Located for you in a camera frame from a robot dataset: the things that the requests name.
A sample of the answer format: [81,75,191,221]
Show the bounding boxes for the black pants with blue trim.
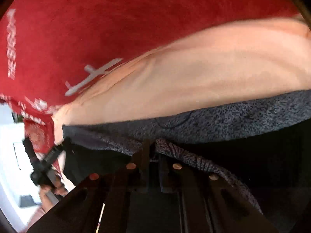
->
[63,90,310,232]

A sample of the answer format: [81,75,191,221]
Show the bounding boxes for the person's left hand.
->
[39,175,68,212]

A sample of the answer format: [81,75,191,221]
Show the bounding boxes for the red embroidered cushion left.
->
[23,118,61,173]

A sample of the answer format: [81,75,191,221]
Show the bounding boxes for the red sofa cover with characters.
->
[1,0,298,118]

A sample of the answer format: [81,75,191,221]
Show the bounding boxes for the peach cloth sofa seat cover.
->
[53,18,310,143]

